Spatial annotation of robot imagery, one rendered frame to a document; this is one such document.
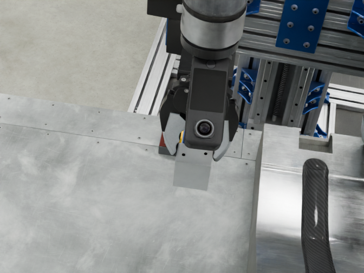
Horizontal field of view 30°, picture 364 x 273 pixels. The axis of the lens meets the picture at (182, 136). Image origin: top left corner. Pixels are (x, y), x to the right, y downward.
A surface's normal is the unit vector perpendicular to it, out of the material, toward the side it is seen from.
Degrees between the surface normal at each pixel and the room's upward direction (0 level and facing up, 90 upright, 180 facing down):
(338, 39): 90
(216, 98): 28
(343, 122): 0
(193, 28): 90
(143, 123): 0
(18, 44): 0
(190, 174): 89
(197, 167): 89
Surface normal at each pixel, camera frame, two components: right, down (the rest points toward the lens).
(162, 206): 0.07, -0.68
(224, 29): 0.33, 0.70
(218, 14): 0.07, 0.74
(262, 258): 0.12, -0.94
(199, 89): 0.04, -0.25
